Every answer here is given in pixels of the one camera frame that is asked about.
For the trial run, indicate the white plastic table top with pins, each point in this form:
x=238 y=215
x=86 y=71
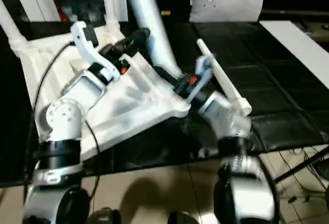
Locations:
x=133 y=100

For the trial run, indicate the small yellow label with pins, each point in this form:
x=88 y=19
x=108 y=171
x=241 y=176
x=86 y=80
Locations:
x=165 y=13

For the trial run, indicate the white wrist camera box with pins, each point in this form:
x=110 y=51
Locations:
x=90 y=47
x=201 y=77

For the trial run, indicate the small red bottle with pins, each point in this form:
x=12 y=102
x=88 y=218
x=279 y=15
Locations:
x=64 y=13

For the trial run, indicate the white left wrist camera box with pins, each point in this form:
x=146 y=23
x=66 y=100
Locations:
x=90 y=47

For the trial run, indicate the black stand leg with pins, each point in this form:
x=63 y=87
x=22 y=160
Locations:
x=303 y=166

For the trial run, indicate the grey pillow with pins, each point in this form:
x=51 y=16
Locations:
x=229 y=0

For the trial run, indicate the white flat panel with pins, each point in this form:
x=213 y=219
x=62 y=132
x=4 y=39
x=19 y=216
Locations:
x=300 y=49

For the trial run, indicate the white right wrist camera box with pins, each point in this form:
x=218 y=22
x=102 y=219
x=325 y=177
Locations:
x=201 y=77

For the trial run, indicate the white plastic table leg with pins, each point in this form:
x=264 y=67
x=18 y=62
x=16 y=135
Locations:
x=11 y=26
x=110 y=3
x=151 y=23
x=226 y=82

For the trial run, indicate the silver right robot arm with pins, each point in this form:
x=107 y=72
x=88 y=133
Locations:
x=236 y=147

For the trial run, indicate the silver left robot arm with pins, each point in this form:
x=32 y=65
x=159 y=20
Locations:
x=67 y=116

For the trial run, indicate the black work mat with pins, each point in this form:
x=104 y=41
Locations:
x=277 y=80

